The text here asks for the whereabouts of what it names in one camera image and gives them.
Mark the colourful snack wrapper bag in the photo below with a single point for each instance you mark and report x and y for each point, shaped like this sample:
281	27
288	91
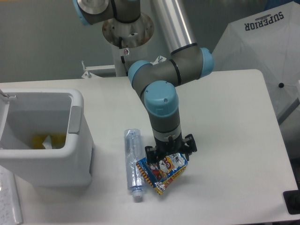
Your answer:
162	175

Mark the white metal bracket with bolts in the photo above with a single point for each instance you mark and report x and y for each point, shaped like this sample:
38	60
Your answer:
99	71

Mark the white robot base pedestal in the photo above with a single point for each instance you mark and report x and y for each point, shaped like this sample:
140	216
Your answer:
129	41

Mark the black device at table edge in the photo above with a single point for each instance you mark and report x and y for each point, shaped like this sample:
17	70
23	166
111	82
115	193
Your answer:
292	201

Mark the white umbrella with lettering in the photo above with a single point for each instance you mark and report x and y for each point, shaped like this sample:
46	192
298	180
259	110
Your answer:
269	42

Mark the crushed clear plastic bottle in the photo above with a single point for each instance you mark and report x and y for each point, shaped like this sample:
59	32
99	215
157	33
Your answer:
133	153

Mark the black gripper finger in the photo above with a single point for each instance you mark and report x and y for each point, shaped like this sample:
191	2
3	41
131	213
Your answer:
189	146
151	155

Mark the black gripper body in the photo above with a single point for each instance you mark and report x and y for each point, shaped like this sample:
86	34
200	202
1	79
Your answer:
173	146

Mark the white plastic trash can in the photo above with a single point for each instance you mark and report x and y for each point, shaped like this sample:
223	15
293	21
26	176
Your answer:
43	111

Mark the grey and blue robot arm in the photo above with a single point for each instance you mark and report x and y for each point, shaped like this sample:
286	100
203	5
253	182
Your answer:
155	84

